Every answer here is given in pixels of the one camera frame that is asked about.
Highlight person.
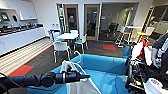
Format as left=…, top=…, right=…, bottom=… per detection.
left=151, top=31, right=168, bottom=68

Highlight white kitchen wall cabinets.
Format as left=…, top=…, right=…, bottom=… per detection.
left=0, top=0, right=39, bottom=21

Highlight yellow bar stool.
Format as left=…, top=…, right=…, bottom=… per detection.
left=136, top=26, right=156, bottom=43

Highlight white chair blue seat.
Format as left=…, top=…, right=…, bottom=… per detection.
left=73, top=33, right=90, bottom=55
left=52, top=31, right=63, bottom=43

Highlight white clothes hanger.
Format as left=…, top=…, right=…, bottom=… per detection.
left=59, top=49, right=103, bottom=94

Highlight white dining table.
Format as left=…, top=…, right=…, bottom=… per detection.
left=55, top=32, right=80, bottom=51

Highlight dark wall-mounted appliance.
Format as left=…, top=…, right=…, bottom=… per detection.
left=0, top=12, right=11, bottom=23

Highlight blue sofa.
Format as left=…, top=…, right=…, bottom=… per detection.
left=26, top=53, right=138, bottom=94

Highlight white kitchen base cabinets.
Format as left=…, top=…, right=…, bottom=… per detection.
left=0, top=26, right=46, bottom=56

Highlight wooden framed glass door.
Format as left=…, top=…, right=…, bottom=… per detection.
left=63, top=3, right=81, bottom=41
left=82, top=3, right=101, bottom=42

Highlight dark office chair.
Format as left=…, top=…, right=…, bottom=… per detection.
left=105, top=22, right=120, bottom=38

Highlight white high table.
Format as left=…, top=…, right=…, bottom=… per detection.
left=114, top=24, right=143, bottom=48

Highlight white rounded device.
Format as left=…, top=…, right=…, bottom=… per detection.
left=144, top=77, right=168, bottom=94

